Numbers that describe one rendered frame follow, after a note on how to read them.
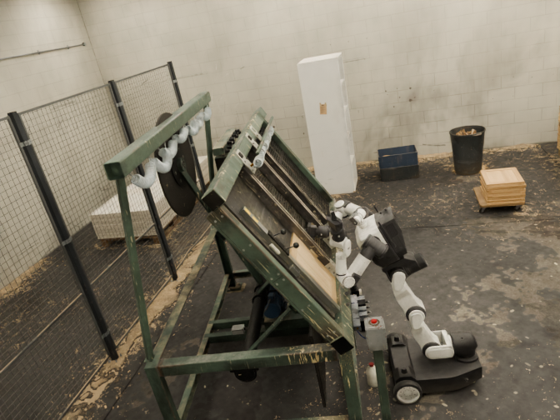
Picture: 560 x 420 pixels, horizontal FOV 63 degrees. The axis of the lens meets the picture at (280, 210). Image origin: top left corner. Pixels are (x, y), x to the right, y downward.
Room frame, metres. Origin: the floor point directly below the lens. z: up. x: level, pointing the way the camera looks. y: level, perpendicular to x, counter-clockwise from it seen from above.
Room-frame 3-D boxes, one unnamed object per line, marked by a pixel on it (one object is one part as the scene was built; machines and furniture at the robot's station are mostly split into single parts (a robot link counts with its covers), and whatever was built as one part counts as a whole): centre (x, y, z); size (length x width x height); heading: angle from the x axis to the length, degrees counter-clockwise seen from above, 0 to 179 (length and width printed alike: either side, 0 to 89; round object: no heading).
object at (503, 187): (5.26, -2.78, 0.20); 0.61 x 0.53 x 0.40; 162
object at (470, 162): (6.54, -2.99, 0.33); 0.52 x 0.51 x 0.65; 162
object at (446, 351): (2.69, -0.95, 0.28); 0.21 x 0.20 x 0.13; 81
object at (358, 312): (2.72, -0.43, 0.69); 0.50 x 0.14 x 0.24; 171
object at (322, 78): (6.97, -1.02, 1.03); 0.61 x 0.58 x 2.05; 162
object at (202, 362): (3.44, 0.25, 0.41); 2.20 x 1.38 x 0.83; 171
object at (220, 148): (4.21, 0.34, 1.38); 0.70 x 0.15 x 0.85; 171
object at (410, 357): (2.70, -0.92, 0.19); 0.64 x 0.52 x 0.33; 81
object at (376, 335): (2.28, -0.43, 0.84); 0.12 x 0.12 x 0.18; 81
